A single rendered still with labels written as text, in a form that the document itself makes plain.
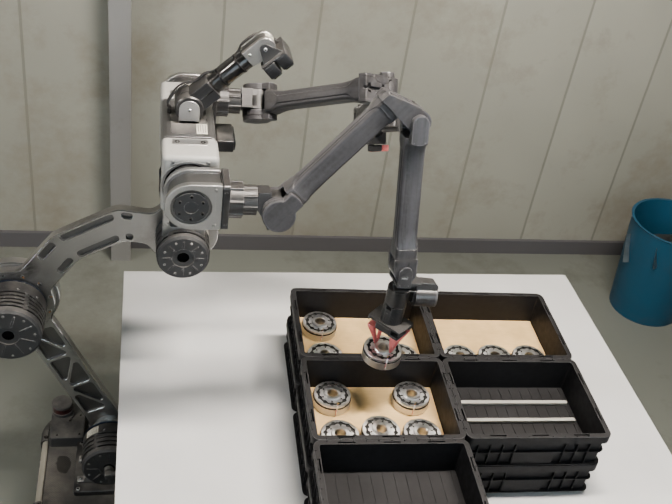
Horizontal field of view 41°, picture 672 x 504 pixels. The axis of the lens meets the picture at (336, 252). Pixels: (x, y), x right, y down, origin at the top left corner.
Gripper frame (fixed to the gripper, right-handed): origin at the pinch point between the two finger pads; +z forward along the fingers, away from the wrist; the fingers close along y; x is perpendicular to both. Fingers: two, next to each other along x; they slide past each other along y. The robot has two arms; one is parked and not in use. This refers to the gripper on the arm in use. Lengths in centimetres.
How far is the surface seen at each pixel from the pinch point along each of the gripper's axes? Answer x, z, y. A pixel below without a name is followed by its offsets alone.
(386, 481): 19.5, 21.1, -19.8
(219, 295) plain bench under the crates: -16, 35, 70
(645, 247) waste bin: -211, 57, -15
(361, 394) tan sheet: -0.6, 21.1, 3.0
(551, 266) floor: -225, 100, 27
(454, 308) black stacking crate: -48, 16, 3
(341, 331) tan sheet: -17.7, 21.2, 23.3
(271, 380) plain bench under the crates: 2.1, 34.9, 31.8
